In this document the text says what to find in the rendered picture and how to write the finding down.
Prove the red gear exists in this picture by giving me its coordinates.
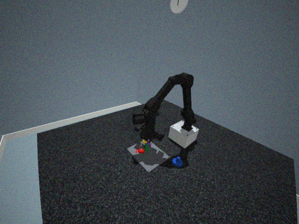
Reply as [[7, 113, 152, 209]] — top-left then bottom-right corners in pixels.
[[138, 149, 145, 154]]

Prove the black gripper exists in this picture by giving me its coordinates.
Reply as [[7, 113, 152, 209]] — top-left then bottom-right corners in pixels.
[[134, 122, 165, 142]]

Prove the blue gear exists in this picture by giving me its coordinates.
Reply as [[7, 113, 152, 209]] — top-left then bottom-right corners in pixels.
[[172, 157, 183, 167]]

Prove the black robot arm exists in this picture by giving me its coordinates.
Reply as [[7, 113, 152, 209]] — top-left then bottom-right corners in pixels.
[[132, 73, 197, 140]]

